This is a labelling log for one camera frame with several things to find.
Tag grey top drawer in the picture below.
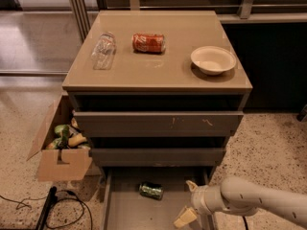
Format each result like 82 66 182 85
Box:
74 111 244 137

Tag grey drawer cabinet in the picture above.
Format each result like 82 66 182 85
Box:
61 10 253 180

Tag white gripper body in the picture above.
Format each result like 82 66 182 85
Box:
191 185 223 215

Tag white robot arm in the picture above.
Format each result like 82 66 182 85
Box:
174 176 307 228

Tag grey middle drawer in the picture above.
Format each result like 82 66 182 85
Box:
89 148 225 167

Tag black cable left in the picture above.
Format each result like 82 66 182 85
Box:
0 189 94 230

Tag grey open bottom drawer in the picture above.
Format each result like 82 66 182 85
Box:
100 167 216 230

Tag cardboard box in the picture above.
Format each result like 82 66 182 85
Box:
27 95 98 181

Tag white bowl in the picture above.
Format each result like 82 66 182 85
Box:
191 46 237 76

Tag snack items in box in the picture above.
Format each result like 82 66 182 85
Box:
46 118 90 150

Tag clear plastic bottle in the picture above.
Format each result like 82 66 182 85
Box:
91 32 116 70

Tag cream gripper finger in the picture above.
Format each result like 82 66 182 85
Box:
174 206 198 228
186 180 198 192

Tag green soda can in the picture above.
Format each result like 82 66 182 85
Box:
139 181 164 200

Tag black bar on floor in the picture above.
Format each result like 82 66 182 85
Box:
35 186 58 230

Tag metal window frame rail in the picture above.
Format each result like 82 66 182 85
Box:
70 0 307 37

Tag orange soda can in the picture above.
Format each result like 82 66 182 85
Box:
132 33 165 54

